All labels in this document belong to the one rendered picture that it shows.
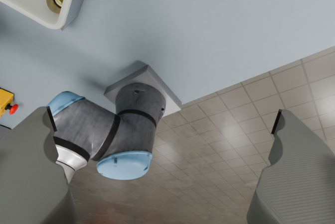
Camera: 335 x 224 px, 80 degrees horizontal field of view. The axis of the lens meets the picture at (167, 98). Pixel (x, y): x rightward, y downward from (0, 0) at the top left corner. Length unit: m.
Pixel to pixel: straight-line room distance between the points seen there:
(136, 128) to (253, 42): 0.34
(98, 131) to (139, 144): 0.10
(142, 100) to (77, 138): 0.20
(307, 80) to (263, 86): 0.29
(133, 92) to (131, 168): 0.21
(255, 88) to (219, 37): 1.19
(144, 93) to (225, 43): 0.24
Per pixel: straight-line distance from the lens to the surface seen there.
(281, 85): 1.71
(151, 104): 0.54
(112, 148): 0.46
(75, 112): 0.44
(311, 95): 1.87
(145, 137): 0.49
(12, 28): 0.69
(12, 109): 0.88
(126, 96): 0.56
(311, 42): 0.58
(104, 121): 0.45
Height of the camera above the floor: 1.20
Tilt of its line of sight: 44 degrees down
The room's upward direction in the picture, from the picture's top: 171 degrees counter-clockwise
